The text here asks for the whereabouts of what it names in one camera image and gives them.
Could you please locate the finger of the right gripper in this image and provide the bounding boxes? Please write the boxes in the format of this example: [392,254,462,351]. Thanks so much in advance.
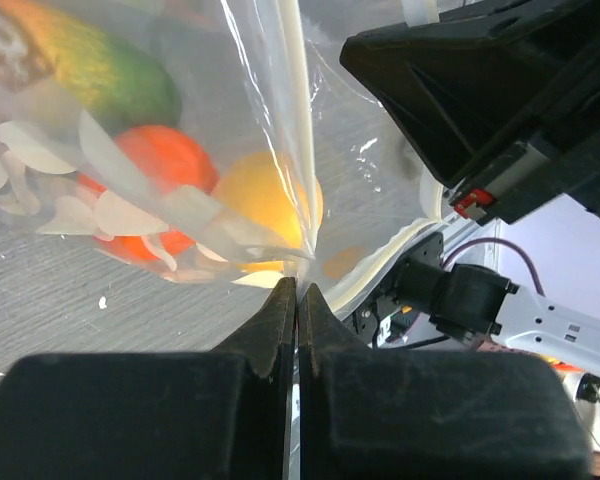
[340,0,600,224]

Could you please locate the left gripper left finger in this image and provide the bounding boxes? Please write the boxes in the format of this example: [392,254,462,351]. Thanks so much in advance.
[0,278,297,479]

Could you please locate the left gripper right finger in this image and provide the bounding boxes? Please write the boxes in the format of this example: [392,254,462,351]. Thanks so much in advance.
[297,286,591,479]

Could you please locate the yellow orange fruit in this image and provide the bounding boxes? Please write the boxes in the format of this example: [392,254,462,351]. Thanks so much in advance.
[211,150,309,250]

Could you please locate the orange tangerine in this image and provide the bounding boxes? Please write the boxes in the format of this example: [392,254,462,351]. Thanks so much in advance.
[76,125,219,264]

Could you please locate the clear zip top bag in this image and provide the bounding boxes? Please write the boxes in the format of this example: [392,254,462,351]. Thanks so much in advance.
[0,1,443,316]

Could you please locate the green orange mango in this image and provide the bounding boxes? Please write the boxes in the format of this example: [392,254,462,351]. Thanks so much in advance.
[0,1,182,133]

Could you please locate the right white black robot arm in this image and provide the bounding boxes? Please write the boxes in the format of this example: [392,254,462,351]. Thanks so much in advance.
[340,1,600,378]

